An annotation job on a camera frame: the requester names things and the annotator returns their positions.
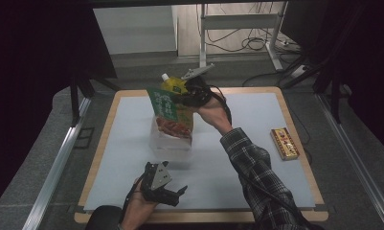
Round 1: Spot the black floor bracket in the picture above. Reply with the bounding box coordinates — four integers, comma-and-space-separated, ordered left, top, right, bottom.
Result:
73, 126, 96, 150

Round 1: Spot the tangle of floor cables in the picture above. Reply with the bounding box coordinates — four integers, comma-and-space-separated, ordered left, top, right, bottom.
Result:
205, 28, 279, 54

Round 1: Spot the person's right hand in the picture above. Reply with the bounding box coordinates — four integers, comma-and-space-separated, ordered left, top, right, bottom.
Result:
194, 95, 235, 137

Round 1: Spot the person's left hand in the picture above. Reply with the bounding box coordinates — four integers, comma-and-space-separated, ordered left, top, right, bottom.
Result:
120, 176, 159, 230

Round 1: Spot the brown chocolate bar packet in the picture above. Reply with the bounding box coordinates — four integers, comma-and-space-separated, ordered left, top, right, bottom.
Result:
269, 126, 301, 162

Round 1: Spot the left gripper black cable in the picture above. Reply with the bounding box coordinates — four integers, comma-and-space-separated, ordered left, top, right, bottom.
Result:
121, 172, 148, 222

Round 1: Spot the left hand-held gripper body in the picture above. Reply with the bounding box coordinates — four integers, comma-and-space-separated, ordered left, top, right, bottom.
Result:
139, 160, 182, 207

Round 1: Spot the white metal desk frame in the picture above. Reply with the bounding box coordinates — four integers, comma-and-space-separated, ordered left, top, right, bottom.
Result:
198, 2, 289, 75

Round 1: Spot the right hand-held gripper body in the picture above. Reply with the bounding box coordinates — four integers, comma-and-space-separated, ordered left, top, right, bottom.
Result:
178, 63, 216, 108

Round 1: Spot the black metal stand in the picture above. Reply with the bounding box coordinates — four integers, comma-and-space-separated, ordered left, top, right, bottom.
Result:
278, 54, 353, 125
69, 74, 121, 127

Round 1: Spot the dark curtain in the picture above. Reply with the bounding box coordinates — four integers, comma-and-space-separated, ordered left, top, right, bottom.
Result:
280, 0, 384, 150
0, 0, 118, 214

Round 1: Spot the aluminium rail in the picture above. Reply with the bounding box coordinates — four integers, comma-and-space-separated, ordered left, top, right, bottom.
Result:
21, 96, 92, 230
316, 92, 384, 230

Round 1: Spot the white panel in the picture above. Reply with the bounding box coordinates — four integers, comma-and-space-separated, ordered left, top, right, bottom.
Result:
92, 5, 178, 56

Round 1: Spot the clear plastic container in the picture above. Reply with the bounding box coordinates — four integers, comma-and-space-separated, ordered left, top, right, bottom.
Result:
148, 114, 194, 168

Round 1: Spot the yellow spouted pouch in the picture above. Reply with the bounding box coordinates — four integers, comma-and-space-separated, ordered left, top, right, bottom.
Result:
159, 73, 195, 129

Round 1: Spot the white power strip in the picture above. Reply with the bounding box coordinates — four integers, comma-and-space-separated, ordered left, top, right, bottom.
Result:
287, 64, 309, 80

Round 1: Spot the black floor cable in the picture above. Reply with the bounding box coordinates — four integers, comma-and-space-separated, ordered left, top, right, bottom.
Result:
241, 71, 288, 88

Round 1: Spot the green and red sauce packet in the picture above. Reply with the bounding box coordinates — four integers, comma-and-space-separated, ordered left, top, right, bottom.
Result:
147, 87, 194, 140

